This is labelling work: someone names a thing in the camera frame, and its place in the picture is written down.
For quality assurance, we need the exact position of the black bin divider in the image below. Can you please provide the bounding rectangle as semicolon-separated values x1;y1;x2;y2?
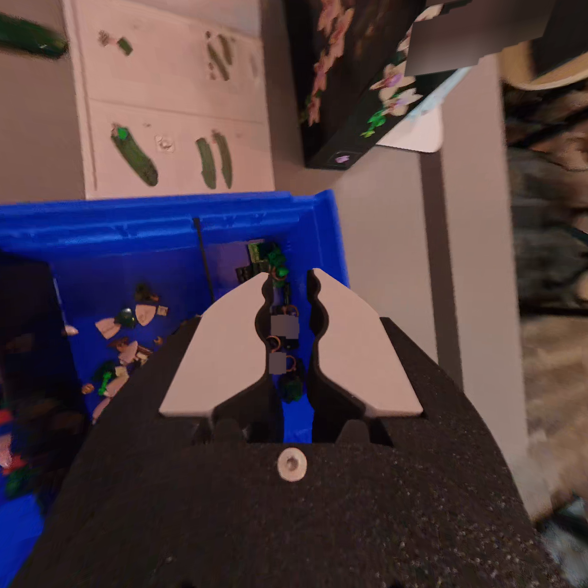
193;218;217;305

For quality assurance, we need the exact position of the pile of red green bricks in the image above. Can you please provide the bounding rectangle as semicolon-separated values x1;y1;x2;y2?
0;404;35;501

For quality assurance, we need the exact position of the large blue plastic bin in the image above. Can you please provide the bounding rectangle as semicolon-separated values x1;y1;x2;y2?
0;189;351;588

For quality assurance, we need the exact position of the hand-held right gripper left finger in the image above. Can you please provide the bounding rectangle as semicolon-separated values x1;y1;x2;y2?
158;272;282;443

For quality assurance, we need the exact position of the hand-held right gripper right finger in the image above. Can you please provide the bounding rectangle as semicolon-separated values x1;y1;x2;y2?
306;269;424;443

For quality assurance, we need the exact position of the orchid building set box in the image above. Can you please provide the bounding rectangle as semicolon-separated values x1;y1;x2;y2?
285;0;474;171

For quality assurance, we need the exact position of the grey desk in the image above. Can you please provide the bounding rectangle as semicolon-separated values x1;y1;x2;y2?
0;0;529;522

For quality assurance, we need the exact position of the dark green curved leaf brick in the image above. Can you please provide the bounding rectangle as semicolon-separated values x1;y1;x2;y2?
0;13;70;59

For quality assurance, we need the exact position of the dark grey desk mat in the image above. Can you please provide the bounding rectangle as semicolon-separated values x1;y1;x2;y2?
419;152;464;384

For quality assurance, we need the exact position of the building instruction booklet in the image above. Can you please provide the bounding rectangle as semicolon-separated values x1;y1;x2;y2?
62;0;276;200

